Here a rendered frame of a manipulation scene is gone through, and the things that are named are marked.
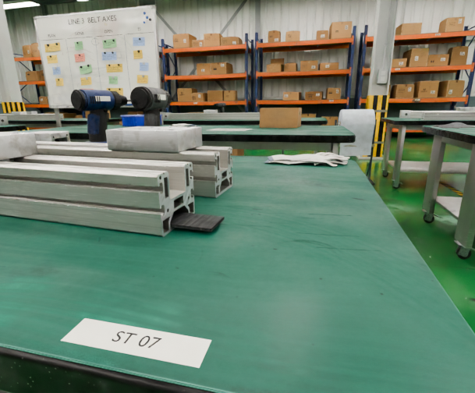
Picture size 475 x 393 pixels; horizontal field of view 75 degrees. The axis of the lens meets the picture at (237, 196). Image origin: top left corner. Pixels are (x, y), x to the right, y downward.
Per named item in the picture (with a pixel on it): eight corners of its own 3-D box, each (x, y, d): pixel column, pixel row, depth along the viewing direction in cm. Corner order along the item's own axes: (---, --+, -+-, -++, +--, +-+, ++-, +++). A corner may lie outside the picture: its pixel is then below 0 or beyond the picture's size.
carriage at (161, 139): (109, 163, 63) (104, 129, 61) (141, 155, 73) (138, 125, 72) (179, 167, 59) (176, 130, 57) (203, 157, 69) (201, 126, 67)
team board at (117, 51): (50, 187, 386) (17, 11, 332) (79, 178, 433) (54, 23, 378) (160, 193, 351) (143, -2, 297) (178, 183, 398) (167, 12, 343)
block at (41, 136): (19, 165, 95) (13, 134, 92) (46, 159, 105) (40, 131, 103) (50, 165, 93) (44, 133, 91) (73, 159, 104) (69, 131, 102)
